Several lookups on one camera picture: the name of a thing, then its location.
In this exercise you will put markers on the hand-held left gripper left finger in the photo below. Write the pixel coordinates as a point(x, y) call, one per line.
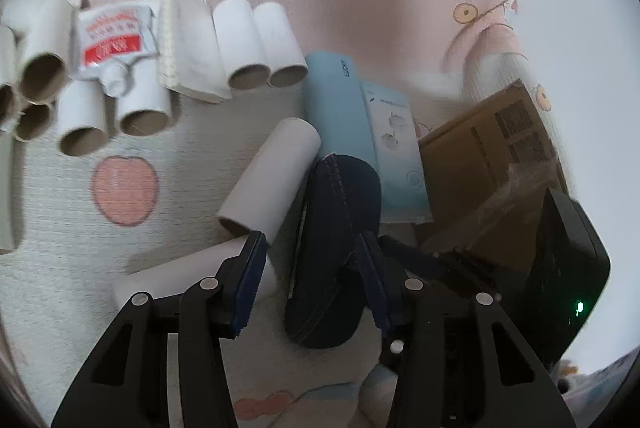
point(250, 278)

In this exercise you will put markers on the white spiral notebook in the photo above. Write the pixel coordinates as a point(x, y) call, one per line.
point(187, 47)

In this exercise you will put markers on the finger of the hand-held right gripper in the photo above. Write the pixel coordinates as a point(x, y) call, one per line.
point(450, 268)
point(395, 353)

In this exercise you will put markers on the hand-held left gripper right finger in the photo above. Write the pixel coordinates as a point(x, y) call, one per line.
point(375, 278)

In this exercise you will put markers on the brown cardboard box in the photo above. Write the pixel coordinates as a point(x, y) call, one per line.
point(465, 167)

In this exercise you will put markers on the light blue flat box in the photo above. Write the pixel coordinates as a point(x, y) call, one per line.
point(345, 117)

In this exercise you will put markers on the red white sachet pouch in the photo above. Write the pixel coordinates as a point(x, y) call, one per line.
point(115, 42)

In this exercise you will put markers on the clear plastic wrap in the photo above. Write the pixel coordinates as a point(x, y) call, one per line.
point(525, 193)

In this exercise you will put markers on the pink printed blanket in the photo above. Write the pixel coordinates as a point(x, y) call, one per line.
point(65, 208)

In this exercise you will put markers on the group of white paper tubes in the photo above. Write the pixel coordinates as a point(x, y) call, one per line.
point(45, 72)

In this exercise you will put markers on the dark blue glasses case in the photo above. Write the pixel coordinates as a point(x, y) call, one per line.
point(335, 248)

